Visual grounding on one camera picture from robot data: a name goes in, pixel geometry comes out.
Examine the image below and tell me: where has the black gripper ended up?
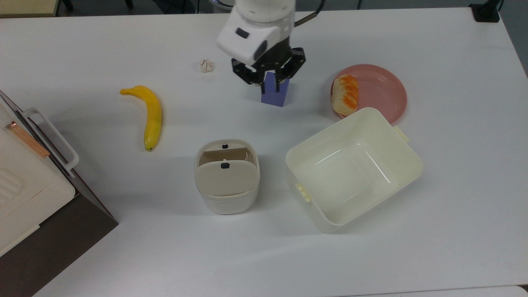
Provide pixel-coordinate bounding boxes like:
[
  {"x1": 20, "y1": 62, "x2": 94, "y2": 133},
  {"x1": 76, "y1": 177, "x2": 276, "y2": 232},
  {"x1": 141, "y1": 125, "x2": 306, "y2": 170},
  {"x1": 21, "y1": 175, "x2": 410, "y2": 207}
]
[{"x1": 231, "y1": 38, "x2": 307, "y2": 94}]

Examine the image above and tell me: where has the orange glazed bread roll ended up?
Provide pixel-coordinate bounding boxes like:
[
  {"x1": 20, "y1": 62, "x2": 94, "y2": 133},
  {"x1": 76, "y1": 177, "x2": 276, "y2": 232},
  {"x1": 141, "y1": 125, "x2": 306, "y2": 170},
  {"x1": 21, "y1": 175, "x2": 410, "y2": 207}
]
[{"x1": 331, "y1": 74, "x2": 360, "y2": 117}]

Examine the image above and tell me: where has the blue purple block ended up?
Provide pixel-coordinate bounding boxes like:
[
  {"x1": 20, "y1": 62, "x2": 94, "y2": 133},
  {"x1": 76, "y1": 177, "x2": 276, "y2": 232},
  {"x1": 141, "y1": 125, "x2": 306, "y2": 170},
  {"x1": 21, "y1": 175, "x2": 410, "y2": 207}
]
[{"x1": 261, "y1": 71, "x2": 290, "y2": 108}]

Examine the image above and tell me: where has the pink round plate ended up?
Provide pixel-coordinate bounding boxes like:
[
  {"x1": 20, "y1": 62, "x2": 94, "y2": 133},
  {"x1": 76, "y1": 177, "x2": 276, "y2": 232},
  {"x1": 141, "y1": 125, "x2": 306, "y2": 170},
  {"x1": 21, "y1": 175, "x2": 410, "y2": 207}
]
[{"x1": 330, "y1": 64, "x2": 408, "y2": 125}]

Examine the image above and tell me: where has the beige swing lid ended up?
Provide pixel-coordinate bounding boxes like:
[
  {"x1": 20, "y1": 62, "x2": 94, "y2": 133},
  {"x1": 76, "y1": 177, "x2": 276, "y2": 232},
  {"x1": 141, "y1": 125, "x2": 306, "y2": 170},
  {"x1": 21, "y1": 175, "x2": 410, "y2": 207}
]
[{"x1": 195, "y1": 160, "x2": 260, "y2": 197}]

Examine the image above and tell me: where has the yellow banana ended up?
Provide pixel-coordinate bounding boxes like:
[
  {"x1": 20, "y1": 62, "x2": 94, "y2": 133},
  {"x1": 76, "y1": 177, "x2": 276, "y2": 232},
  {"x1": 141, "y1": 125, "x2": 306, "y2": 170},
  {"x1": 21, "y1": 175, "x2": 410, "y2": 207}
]
[{"x1": 120, "y1": 85, "x2": 163, "y2": 152}]

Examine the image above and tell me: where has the cream plastic storage bin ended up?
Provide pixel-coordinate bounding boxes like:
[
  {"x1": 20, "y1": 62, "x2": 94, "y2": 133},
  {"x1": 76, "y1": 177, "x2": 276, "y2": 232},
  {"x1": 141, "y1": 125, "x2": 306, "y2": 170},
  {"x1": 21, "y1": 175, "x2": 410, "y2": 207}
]
[{"x1": 285, "y1": 107, "x2": 424, "y2": 234}]

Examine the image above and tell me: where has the cream swing-lid trash can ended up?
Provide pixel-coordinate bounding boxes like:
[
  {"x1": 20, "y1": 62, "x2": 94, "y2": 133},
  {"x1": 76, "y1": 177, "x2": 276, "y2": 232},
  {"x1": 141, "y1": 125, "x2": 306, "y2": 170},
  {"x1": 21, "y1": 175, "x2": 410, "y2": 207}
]
[{"x1": 194, "y1": 139, "x2": 261, "y2": 215}]

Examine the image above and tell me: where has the wooden side table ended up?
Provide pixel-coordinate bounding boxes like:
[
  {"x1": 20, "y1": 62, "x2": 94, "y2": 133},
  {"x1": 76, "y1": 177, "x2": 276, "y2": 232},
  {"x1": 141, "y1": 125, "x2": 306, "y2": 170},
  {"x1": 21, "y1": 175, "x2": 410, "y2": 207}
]
[{"x1": 0, "y1": 0, "x2": 61, "y2": 18}]

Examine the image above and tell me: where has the copper strip on oven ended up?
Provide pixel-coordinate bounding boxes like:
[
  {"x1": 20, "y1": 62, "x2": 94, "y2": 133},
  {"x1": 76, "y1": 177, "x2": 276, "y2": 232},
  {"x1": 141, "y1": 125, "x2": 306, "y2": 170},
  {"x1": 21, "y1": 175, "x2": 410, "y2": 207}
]
[{"x1": 5, "y1": 121, "x2": 50, "y2": 158}]

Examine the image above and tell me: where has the white and brown oven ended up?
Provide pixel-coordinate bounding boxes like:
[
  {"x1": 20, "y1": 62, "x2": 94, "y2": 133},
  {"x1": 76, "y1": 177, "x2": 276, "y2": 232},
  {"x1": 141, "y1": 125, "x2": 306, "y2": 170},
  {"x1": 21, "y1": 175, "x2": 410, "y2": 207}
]
[{"x1": 0, "y1": 90, "x2": 119, "y2": 297}]

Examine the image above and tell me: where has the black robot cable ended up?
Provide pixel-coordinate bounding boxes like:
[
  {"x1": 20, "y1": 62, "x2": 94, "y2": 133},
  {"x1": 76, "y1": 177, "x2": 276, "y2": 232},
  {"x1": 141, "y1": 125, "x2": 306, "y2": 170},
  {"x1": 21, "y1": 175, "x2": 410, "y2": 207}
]
[{"x1": 294, "y1": 0, "x2": 325, "y2": 27}]

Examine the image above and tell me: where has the black clamp mount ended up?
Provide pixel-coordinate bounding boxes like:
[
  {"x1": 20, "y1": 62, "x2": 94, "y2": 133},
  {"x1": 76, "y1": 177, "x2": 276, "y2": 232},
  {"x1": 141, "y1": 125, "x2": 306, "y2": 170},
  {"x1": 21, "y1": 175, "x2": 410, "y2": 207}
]
[{"x1": 469, "y1": 0, "x2": 504, "y2": 23}]

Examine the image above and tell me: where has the white oven door handle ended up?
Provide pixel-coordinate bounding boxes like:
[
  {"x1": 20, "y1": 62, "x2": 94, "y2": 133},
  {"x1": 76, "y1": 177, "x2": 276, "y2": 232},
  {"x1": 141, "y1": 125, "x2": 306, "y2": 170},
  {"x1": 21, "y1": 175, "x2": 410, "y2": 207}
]
[{"x1": 22, "y1": 108, "x2": 80, "y2": 172}]

